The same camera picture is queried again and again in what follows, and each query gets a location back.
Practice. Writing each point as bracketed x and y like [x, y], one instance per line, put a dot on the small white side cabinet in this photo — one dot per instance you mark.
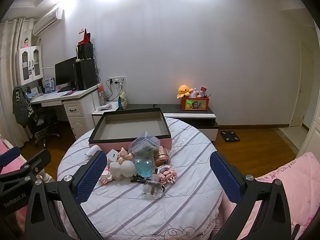
[109, 107]

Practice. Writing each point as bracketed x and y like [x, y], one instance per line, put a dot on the white square box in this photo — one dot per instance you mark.
[112, 156]

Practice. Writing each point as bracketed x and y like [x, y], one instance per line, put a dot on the orange cap bottle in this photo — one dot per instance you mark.
[102, 95]

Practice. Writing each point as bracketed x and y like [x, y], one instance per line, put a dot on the white curtain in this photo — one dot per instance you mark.
[13, 35]

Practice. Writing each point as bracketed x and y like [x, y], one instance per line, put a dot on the white pink brick figure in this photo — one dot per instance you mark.
[106, 176]

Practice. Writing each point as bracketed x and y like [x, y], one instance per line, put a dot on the white computer desk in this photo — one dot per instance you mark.
[78, 106]

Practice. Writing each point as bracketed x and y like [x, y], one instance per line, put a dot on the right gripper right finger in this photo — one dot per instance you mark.
[273, 218]

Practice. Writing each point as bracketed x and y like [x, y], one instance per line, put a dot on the orange octopus plush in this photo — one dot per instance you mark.
[184, 91]

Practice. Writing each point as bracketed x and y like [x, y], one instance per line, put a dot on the red triangular flag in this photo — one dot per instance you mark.
[86, 37]

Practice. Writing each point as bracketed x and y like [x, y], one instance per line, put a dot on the blue heart-shaped dish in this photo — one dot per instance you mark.
[143, 166]

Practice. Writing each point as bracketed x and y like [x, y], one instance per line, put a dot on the pink doll on cabinet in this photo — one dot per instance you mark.
[26, 43]

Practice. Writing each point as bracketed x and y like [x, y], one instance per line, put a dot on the black computer monitor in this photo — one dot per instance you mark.
[64, 75]

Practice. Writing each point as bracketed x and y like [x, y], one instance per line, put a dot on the black hair clip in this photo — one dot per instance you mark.
[138, 179]

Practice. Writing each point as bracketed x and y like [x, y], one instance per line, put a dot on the pink quilt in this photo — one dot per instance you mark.
[300, 180]

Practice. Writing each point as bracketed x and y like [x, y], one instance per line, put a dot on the rose gold cylinder jar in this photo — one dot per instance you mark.
[162, 157]

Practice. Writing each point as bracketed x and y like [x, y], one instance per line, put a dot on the clear plastic box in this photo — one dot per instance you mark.
[144, 145]

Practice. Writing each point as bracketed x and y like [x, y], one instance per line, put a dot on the pink black storage tray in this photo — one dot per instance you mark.
[118, 129]

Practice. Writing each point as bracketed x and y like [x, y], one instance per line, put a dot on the white glass-door cabinet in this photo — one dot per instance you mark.
[29, 64]

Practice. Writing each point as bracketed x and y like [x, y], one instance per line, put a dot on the pink pig doll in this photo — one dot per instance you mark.
[123, 156]

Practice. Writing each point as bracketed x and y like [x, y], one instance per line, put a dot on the black white tv cabinet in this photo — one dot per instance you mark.
[204, 121]

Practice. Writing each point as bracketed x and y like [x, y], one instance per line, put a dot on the wall power outlet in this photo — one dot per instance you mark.
[118, 80]

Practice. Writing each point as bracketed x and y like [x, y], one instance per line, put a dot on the purple plush toy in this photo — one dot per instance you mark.
[194, 93]

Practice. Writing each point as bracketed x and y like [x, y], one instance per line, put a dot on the black hanging jacket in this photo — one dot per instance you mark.
[21, 106]

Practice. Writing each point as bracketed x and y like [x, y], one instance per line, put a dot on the yellow blue snack bag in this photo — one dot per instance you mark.
[122, 100]

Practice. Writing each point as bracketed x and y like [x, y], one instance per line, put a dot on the red toy storage box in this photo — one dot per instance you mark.
[194, 104]

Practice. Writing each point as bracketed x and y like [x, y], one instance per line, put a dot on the black computer tower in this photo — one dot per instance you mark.
[85, 74]

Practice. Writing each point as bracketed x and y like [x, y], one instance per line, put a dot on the black speaker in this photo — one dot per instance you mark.
[84, 51]

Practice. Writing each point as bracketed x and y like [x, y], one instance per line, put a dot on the white air conditioner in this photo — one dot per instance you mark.
[56, 15]

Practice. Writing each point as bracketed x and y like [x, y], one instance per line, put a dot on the black bathroom scale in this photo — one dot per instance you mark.
[229, 136]

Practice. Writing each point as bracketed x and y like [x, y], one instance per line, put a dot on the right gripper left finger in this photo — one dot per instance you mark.
[43, 219]

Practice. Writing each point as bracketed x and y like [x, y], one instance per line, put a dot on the black office chair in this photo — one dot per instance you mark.
[42, 124]

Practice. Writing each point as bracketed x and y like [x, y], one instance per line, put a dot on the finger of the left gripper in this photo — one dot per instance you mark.
[9, 156]

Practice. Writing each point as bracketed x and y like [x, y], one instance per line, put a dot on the white round figurine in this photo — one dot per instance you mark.
[125, 169]

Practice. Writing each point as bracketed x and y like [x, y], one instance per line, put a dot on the striped white tablecloth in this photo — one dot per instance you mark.
[186, 207]

